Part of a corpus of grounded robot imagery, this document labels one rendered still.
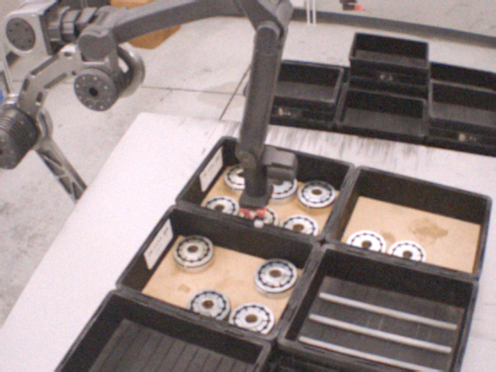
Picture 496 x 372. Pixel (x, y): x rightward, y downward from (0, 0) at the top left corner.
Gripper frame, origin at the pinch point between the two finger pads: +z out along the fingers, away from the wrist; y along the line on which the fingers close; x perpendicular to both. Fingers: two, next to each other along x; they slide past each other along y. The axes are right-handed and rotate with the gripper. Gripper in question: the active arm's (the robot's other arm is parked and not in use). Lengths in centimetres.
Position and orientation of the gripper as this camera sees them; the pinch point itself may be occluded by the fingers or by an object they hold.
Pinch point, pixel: (258, 216)
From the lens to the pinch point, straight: 151.3
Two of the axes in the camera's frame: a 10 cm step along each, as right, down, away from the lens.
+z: 0.6, 7.3, 6.8
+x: -9.6, -1.5, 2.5
